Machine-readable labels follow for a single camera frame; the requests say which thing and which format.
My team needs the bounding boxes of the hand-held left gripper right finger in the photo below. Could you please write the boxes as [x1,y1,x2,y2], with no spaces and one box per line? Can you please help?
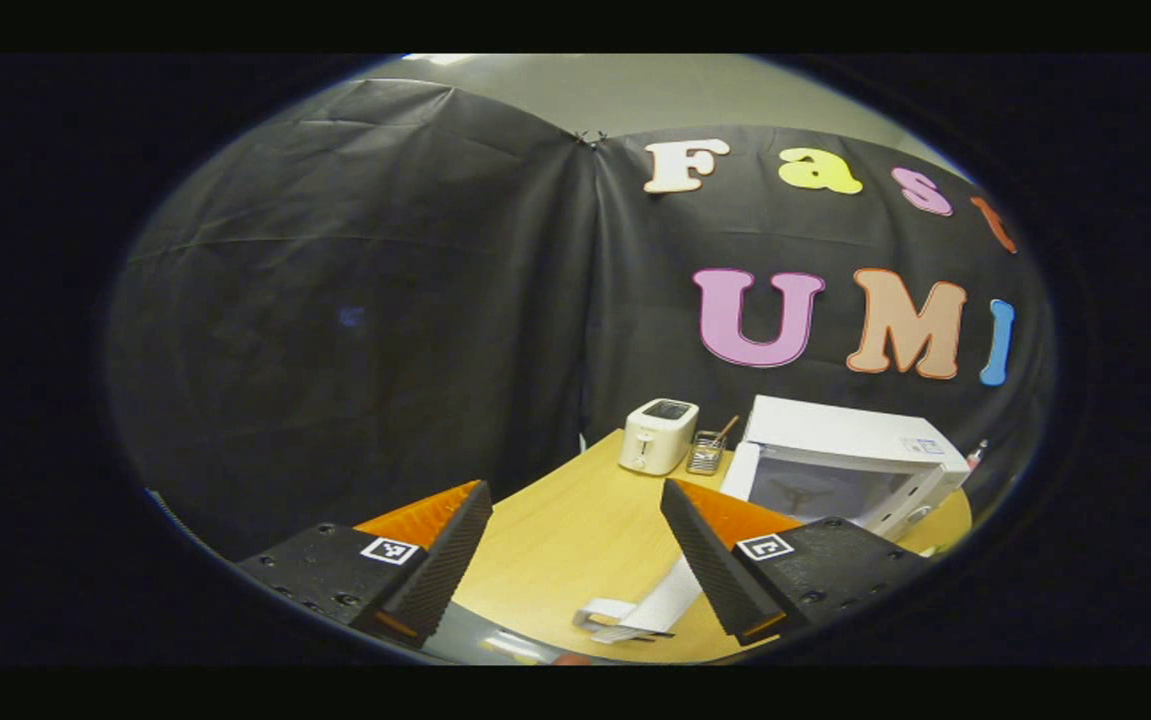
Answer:
[660,478,936,646]

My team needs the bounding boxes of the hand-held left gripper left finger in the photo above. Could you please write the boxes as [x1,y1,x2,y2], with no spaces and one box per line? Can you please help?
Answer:
[235,480,494,649]

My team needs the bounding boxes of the white microwave oven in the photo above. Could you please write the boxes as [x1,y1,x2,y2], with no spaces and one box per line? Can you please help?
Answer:
[573,395,973,643]

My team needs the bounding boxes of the white toaster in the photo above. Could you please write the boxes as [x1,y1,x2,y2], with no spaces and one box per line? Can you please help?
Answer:
[619,398,700,476]

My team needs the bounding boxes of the black backdrop cloth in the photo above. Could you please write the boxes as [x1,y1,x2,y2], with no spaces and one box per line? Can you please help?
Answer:
[105,78,1056,561]

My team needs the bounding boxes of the wire mesh utensil holder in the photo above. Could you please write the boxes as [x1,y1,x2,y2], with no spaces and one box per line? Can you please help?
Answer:
[686,430,726,475]

